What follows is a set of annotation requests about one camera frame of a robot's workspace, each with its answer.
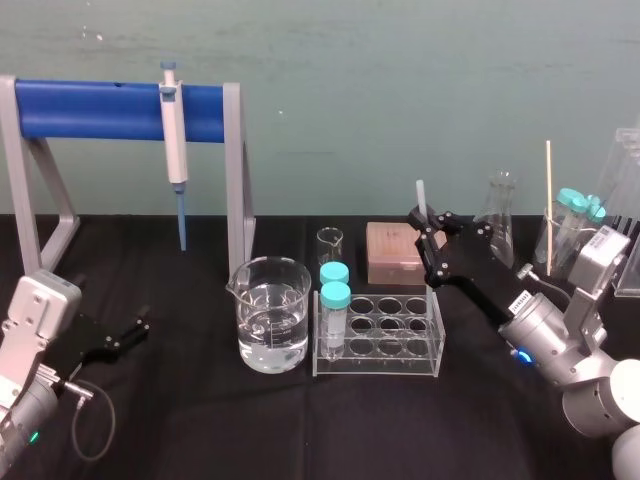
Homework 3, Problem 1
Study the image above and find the black table cloth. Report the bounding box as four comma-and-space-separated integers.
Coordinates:
0, 213, 640, 480

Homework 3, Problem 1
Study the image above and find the clear glass conical flask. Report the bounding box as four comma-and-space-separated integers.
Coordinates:
471, 168, 517, 270

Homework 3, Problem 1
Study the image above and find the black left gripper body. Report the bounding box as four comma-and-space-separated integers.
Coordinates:
46, 313, 130, 382

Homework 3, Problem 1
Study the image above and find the brown square box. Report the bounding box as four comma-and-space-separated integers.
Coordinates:
365, 221, 426, 286

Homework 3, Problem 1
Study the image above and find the large glass beaker with water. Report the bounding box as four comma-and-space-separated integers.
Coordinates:
225, 255, 313, 374

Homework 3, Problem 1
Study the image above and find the clear acrylic stand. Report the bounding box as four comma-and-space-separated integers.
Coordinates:
597, 127, 640, 298

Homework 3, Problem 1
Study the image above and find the white pipette blue tip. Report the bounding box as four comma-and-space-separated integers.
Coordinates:
158, 60, 192, 252

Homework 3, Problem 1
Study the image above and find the grey left wrist cable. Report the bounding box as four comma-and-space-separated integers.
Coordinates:
58, 378, 117, 462

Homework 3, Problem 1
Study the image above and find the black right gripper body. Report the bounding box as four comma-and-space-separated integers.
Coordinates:
431, 272, 512, 330

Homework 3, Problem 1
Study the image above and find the grey pipette stand blue bar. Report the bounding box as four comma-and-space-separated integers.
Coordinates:
0, 74, 258, 282

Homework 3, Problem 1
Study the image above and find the thin wooden stick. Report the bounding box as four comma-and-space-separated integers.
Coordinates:
544, 140, 554, 278

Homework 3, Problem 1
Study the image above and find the clear acrylic tube rack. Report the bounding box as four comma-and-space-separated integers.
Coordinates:
311, 286, 447, 379

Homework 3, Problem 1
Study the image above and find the small empty glass beaker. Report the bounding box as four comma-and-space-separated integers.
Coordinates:
315, 226, 346, 269

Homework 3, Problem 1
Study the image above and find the clear tube teal cap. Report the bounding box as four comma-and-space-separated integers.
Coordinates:
319, 281, 353, 363
553, 187, 589, 251
582, 194, 608, 232
319, 262, 350, 287

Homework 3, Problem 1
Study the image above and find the clear beaker holding tubes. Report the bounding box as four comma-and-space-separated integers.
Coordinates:
532, 205, 589, 277

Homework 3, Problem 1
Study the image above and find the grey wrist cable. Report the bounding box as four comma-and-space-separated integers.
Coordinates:
517, 264, 572, 307
58, 378, 117, 462

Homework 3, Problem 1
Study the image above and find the grey right wrist cable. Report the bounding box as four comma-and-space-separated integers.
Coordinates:
517, 264, 572, 307

